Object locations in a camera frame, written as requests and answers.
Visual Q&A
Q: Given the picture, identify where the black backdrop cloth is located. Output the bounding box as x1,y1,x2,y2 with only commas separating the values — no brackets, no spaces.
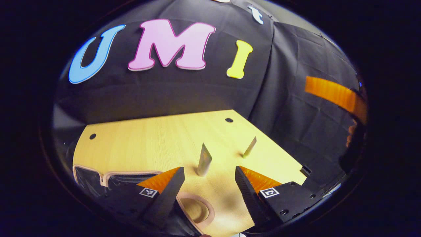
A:
53,0,365,195

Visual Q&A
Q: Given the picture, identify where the pink suitcase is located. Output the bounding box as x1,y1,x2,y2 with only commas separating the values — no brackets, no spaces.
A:
72,164,216,237

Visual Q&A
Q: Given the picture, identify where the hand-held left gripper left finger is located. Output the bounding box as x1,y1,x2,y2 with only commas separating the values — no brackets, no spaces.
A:
102,167,185,229

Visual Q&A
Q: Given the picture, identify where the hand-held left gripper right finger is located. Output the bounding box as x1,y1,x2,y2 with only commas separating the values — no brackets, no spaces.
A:
235,166,326,232

